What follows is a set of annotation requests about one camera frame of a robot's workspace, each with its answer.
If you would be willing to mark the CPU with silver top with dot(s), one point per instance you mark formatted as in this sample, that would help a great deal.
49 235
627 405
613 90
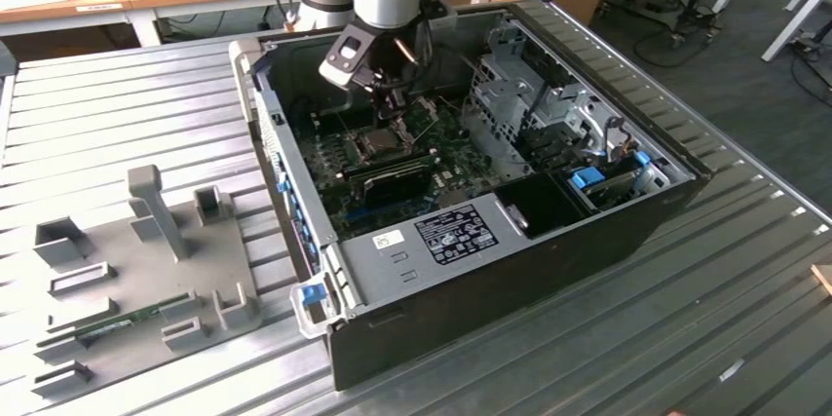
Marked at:
381 141

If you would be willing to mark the black RAM slot bank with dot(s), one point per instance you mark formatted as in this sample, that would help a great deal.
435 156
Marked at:
361 122

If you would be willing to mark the CPU socket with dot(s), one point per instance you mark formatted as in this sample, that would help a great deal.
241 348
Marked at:
357 147

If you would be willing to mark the metal drive cage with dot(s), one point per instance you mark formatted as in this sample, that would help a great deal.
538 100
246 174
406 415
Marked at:
501 94

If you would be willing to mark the dark RAM stick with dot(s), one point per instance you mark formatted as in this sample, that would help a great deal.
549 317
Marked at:
387 166

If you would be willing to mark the green motherboard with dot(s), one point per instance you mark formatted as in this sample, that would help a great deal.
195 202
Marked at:
455 162

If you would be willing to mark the black graphics card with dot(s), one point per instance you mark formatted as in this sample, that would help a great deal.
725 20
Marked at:
397 187

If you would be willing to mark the small blue tab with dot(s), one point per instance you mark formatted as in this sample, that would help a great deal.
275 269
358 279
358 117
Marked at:
282 187

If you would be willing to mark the blue disk carrier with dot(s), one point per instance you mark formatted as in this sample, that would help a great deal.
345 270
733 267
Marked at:
589 177

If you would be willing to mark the silver hard disk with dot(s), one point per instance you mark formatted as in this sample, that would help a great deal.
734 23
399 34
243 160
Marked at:
618 182

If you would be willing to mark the blue plastic clip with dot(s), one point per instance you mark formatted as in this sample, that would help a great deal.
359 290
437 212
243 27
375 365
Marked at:
642 159

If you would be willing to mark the grey power supply unit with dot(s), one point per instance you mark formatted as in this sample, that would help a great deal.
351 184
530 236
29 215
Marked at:
390 270

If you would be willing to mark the blue case latch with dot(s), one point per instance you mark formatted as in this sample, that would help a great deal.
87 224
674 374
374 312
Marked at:
311 293

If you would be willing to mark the black PC case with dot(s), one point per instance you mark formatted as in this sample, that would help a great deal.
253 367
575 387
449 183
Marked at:
487 318

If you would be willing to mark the grey parts rack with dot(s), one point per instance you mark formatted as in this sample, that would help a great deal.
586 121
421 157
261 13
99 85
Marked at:
130 270

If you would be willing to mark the green RAM stick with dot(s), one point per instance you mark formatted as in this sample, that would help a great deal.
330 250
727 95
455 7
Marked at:
114 324

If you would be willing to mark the wooden block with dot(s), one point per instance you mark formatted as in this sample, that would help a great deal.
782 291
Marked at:
822 279

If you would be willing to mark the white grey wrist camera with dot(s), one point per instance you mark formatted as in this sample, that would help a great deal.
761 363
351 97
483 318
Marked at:
345 55

